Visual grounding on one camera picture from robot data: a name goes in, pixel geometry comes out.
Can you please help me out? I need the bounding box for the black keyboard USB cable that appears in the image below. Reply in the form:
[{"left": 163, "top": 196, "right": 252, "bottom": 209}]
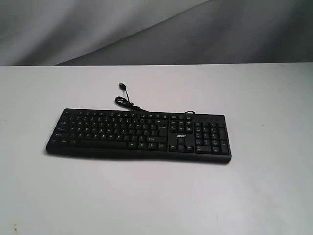
[{"left": 114, "top": 82, "right": 196, "bottom": 116}]

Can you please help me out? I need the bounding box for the black Acer keyboard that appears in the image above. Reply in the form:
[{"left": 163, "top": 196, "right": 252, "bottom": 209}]
[{"left": 46, "top": 109, "right": 231, "bottom": 164}]

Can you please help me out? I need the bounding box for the grey backdrop cloth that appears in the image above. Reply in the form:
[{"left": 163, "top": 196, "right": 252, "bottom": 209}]
[{"left": 0, "top": 0, "right": 313, "bottom": 66}]

